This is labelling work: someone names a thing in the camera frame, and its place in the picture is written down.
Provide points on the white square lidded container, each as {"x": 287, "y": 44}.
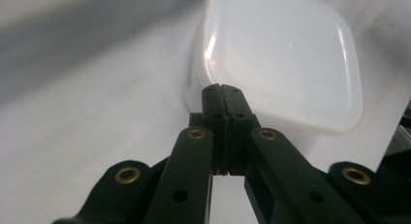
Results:
{"x": 281, "y": 56}

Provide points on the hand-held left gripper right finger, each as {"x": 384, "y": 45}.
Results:
{"x": 239, "y": 120}

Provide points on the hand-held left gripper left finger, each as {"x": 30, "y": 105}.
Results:
{"x": 213, "y": 120}

